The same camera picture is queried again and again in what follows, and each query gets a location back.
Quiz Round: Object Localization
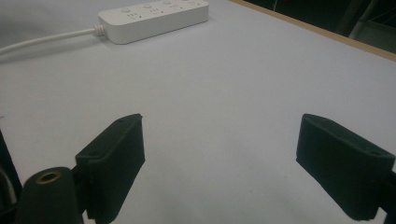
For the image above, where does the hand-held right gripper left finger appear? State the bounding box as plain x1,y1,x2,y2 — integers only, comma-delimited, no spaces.
75,113,146,224

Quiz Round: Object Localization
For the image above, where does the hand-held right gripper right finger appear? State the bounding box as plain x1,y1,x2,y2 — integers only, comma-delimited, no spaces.
295,113,396,221

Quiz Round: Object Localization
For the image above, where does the metal stand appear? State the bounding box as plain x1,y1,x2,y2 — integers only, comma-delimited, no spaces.
335,0,396,54

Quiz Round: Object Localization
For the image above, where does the white power strip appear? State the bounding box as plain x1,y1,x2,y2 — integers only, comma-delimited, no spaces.
97,0,210,45

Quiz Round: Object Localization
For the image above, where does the white power strip cable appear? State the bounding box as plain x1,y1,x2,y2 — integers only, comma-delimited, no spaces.
0,25,107,59

